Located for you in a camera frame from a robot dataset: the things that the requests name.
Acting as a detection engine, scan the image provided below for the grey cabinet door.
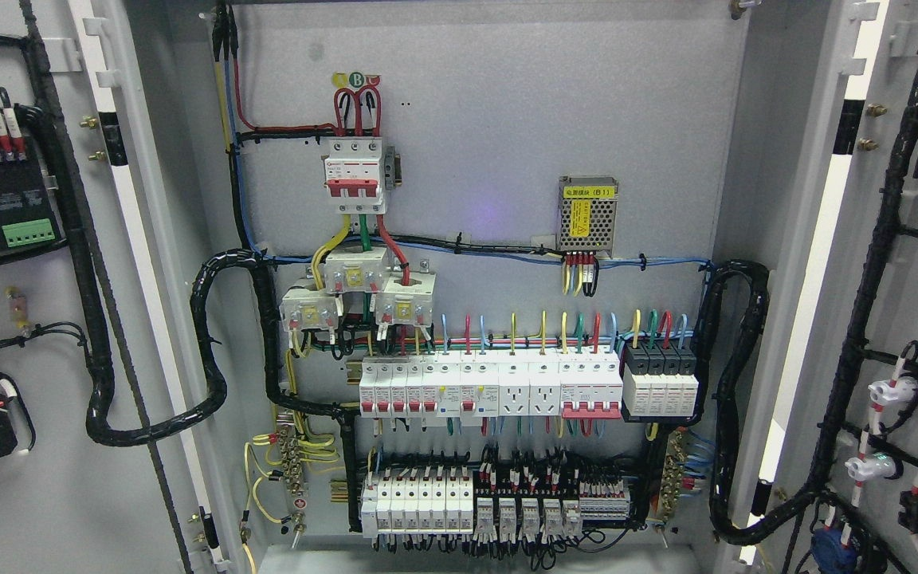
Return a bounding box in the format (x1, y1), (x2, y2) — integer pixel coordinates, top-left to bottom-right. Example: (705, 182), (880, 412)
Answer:
(0, 0), (269, 574)
(704, 1), (918, 573)

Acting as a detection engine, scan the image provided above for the white current transformer cluster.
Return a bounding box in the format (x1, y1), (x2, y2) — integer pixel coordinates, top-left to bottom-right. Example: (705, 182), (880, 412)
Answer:
(280, 246), (437, 334)

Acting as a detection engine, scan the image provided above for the white miniature breaker row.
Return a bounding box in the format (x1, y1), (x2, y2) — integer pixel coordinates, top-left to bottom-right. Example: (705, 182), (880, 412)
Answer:
(359, 352), (500, 426)

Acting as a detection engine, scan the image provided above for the metal mesh power supply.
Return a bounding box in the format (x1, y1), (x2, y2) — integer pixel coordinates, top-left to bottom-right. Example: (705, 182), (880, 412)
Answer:
(556, 175), (618, 254)

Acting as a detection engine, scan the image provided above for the main red lever breaker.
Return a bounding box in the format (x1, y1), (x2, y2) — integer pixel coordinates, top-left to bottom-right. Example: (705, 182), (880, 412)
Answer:
(322, 136), (402, 215)

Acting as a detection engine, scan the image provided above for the red lever circuit breaker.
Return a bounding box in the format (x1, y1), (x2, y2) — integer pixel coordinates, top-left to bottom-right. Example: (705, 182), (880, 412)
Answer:
(559, 352), (623, 420)

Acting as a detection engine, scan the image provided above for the black white surge protector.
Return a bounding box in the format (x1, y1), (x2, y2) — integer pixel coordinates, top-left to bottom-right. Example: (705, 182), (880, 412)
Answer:
(622, 344), (700, 427)

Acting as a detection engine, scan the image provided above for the black relay terminal row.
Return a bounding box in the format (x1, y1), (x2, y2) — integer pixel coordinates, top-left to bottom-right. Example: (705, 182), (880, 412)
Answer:
(464, 450), (633, 558)

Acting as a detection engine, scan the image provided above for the lower white breaker row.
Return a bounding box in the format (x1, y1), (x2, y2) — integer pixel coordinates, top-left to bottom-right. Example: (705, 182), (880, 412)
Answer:
(360, 466), (475, 539)

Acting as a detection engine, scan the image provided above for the brass ground terminal bar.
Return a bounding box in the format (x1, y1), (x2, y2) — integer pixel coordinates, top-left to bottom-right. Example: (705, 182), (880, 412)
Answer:
(277, 415), (308, 534)

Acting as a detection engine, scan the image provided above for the white DIN rail socket row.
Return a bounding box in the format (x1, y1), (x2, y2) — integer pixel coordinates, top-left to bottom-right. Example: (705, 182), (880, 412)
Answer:
(496, 350), (561, 415)

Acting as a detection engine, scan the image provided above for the black wrapped right cable harness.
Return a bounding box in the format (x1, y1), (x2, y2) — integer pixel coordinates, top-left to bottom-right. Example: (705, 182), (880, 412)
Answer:
(698, 260), (818, 547)

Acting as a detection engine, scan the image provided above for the black wrapped cable harness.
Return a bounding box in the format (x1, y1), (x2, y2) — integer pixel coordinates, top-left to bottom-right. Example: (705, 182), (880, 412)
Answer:
(21, 0), (364, 535)
(698, 260), (818, 547)

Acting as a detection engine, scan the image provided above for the black wrapped left cable harness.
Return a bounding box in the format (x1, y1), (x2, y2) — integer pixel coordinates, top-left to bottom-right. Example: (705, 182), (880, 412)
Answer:
(21, 0), (364, 535)

